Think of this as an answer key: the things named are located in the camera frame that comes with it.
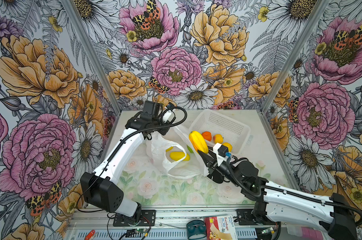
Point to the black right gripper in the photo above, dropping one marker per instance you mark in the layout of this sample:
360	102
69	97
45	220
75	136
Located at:
211	162

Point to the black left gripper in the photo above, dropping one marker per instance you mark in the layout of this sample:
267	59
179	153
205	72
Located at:
163	131

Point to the yellow toy corn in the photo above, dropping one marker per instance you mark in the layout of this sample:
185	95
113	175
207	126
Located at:
198	142

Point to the peach toy fruit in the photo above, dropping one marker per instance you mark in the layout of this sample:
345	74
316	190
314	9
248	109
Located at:
218	139

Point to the orange toy orange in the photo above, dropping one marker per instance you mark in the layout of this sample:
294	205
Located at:
207	136

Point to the yellow toy banana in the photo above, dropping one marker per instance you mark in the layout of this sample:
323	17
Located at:
179	156

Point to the white plastic bag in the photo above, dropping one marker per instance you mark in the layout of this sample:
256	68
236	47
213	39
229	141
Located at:
176	140

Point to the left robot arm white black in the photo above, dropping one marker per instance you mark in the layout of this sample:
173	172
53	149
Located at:
100	187

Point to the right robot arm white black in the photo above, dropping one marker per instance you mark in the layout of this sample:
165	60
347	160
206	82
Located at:
274	203

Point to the white plastic mesh basket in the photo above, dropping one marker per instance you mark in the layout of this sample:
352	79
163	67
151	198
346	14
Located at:
232	131

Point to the red white bandage box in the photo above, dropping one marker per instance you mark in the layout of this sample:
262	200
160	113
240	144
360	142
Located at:
221	228

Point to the teal round tape dispenser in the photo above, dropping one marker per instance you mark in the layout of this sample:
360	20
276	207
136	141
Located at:
196	230

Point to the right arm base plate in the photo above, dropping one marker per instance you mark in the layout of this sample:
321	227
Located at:
244	216

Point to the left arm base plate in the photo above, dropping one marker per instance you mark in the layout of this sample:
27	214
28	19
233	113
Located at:
144	218

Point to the aluminium corner post left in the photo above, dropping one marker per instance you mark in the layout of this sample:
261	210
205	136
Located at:
86	42

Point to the aluminium corner post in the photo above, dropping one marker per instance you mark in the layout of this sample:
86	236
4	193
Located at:
86	42
311	24

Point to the red handled tool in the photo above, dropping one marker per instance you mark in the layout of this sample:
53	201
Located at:
90	235

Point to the aluminium corner post right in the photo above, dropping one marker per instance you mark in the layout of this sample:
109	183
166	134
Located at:
311	24

